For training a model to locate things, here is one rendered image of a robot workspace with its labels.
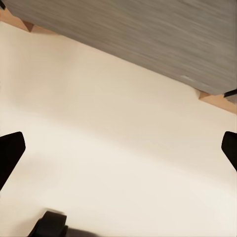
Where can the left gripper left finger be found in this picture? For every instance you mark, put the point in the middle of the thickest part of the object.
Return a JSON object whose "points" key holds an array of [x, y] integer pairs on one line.
{"points": [[12, 147]]}

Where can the cabinet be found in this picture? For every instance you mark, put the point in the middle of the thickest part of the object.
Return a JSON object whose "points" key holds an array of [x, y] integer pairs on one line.
{"points": [[231, 96]]}

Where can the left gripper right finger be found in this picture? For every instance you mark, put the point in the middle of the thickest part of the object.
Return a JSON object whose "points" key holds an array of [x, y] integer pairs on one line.
{"points": [[229, 147]]}

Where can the dishwasher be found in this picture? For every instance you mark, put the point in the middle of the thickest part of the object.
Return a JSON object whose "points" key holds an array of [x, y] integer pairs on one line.
{"points": [[191, 41]]}

